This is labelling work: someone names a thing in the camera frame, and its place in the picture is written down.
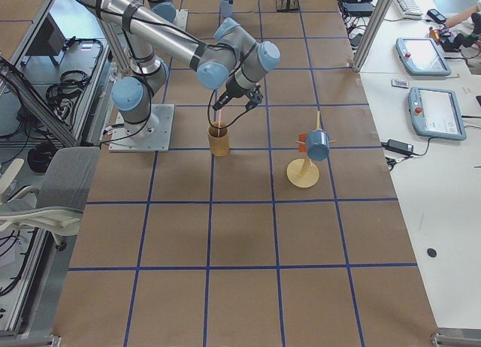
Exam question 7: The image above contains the blue mug on stand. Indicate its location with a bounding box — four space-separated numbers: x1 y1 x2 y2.
306 129 330 161

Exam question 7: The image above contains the black power adapter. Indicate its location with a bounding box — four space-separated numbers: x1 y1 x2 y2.
381 139 414 156

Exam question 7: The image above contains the upper teach pendant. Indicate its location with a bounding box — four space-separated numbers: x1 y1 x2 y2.
395 38 452 77

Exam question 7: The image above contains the pink chopstick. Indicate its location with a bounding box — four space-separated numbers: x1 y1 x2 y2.
217 110 222 137

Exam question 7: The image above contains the light blue plastic cup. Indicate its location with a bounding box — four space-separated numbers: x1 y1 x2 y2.
219 0 233 18

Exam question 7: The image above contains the aluminium frame post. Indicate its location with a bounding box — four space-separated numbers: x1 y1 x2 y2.
352 0 393 72

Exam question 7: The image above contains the teach pendant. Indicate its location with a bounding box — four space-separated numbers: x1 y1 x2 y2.
408 87 467 140
395 38 452 77

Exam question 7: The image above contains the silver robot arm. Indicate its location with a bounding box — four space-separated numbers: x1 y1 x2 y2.
76 0 281 142
147 0 234 23

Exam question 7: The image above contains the lower teach pendant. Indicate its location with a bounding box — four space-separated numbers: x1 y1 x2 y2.
408 87 467 140

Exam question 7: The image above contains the bamboo chopstick holder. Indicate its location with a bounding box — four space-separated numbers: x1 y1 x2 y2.
207 121 230 157

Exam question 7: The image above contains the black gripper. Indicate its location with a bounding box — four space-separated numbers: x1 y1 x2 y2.
213 0 248 110

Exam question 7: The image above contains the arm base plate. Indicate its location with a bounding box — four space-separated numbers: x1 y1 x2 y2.
173 9 188 38
108 104 175 152

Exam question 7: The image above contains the white keyboard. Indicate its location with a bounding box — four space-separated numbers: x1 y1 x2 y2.
393 0 424 20

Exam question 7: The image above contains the person hand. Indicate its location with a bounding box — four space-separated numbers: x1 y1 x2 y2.
445 5 480 28

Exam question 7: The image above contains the grey office chair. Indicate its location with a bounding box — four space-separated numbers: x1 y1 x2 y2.
1 146 101 251

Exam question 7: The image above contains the orange mug on stand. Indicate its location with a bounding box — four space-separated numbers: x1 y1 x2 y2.
297 133 307 153

